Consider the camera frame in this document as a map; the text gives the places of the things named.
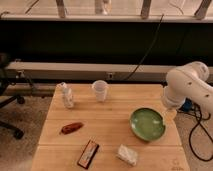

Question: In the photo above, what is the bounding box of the black office chair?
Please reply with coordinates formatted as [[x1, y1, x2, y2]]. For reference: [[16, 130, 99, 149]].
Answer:
[[0, 53, 25, 139]]

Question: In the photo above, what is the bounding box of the grey metal rail beam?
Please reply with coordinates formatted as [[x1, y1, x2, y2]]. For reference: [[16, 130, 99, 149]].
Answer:
[[6, 62, 172, 82]]

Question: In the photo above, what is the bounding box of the green ceramic bowl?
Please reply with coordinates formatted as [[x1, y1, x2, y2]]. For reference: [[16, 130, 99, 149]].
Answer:
[[129, 108, 166, 142]]

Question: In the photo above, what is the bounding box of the brown red oblong object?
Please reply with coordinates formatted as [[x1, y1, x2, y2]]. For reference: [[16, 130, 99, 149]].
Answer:
[[60, 122, 84, 135]]

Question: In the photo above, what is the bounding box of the clear plastic cup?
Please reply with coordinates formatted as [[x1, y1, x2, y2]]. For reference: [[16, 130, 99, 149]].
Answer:
[[92, 80, 108, 102]]

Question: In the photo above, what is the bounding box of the black floor cable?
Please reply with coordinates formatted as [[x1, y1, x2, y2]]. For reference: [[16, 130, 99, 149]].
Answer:
[[177, 99, 213, 163]]

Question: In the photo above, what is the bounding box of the dark rectangular box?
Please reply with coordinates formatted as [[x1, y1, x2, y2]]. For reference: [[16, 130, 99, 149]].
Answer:
[[77, 140, 99, 169]]

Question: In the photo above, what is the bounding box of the black hanging cable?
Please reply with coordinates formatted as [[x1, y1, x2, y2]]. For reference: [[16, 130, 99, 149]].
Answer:
[[121, 13, 166, 82]]

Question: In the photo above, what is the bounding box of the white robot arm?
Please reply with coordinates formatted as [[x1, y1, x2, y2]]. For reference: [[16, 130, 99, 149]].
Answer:
[[161, 61, 213, 123]]

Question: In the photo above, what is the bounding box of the white crumpled sponge block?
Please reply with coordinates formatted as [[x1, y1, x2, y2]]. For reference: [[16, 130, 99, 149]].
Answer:
[[117, 144, 138, 166]]

